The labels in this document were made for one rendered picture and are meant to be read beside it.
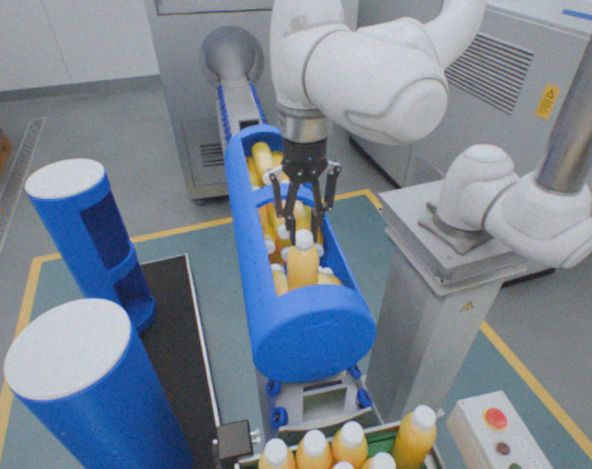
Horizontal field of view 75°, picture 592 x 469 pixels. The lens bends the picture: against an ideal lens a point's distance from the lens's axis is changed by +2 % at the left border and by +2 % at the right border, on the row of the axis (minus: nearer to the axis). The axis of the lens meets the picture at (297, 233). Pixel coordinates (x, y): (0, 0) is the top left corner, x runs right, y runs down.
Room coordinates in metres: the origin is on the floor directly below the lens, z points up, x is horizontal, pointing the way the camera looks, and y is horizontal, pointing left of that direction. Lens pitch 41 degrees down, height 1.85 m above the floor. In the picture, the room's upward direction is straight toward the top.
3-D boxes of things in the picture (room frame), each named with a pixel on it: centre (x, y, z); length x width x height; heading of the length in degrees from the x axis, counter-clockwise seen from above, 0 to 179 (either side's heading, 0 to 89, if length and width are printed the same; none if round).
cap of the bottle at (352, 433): (0.31, -0.10, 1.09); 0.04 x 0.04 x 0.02
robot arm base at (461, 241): (0.94, -0.49, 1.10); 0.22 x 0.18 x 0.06; 31
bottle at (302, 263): (0.60, -0.01, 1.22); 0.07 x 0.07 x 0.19
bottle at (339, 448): (0.31, -0.10, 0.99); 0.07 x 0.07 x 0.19
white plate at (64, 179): (1.29, 0.91, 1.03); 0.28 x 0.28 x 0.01
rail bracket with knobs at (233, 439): (0.33, 0.13, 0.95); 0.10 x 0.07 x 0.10; 102
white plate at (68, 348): (0.54, 0.55, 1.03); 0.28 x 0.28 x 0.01
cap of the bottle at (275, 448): (0.28, 0.04, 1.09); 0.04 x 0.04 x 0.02
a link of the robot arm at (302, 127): (0.60, -0.01, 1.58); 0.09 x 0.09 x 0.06
